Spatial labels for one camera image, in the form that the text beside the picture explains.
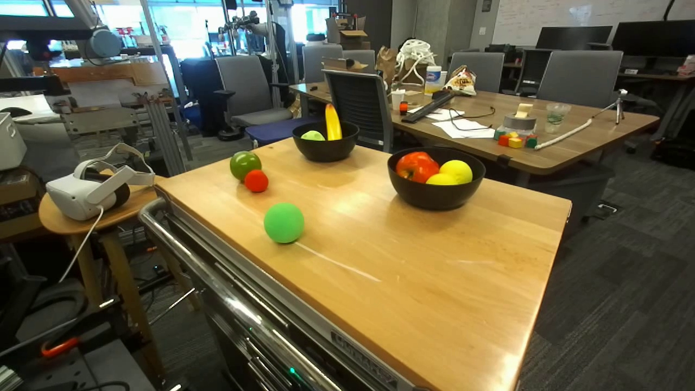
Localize smooth green ball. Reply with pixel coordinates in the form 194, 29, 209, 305
264, 201, 307, 246

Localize red apple toy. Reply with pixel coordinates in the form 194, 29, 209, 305
393, 150, 444, 185

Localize yellow banana toy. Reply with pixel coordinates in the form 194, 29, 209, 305
322, 102, 345, 143

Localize small red fruit toy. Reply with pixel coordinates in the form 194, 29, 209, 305
242, 167, 271, 195

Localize green pear toy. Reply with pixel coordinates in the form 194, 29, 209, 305
228, 150, 264, 182

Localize white cabinet with wooden top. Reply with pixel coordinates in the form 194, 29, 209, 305
138, 138, 573, 391

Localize black bowl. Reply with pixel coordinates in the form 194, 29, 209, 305
292, 119, 362, 164
386, 145, 489, 213

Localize dark mesh office chair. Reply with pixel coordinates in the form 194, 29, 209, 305
322, 68, 398, 153

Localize blue seat chair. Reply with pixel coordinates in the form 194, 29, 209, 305
244, 118, 312, 148

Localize black remote control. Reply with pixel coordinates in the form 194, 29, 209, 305
399, 87, 461, 127

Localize white paper sheet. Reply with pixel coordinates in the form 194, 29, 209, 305
432, 115, 498, 142

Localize grey office chair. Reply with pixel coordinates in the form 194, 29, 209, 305
447, 51, 506, 95
536, 49, 625, 112
303, 41, 345, 82
214, 52, 295, 143

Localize clear plastic bottle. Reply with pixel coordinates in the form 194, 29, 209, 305
423, 63, 444, 95

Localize white net bag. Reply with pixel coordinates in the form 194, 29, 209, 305
396, 37, 438, 75

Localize white and tan plush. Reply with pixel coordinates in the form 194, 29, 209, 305
444, 63, 481, 99

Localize clear plastic container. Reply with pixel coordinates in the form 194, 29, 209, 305
501, 100, 542, 138

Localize round wooden stool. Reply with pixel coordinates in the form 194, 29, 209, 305
38, 182, 165, 386

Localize clear plastic cup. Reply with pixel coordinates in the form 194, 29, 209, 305
543, 100, 573, 127

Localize white stick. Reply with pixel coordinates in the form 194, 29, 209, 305
532, 115, 618, 153

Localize wooden office table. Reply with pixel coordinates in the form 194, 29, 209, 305
290, 79, 663, 242

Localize white VR headset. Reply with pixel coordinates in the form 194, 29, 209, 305
43, 142, 157, 225

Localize light wooden desk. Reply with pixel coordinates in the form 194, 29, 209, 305
51, 57, 172, 94

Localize black computer monitor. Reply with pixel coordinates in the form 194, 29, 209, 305
610, 18, 695, 61
535, 24, 615, 52

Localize grey round lamp head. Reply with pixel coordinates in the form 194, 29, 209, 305
86, 27, 126, 63

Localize white box device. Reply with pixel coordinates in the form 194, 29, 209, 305
0, 112, 30, 175

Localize silver cabinet handle bar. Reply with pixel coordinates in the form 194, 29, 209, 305
138, 198, 343, 391

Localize silver metal frame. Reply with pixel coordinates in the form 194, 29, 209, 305
61, 94, 194, 177

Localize white headset cable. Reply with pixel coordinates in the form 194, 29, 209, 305
56, 205, 107, 288

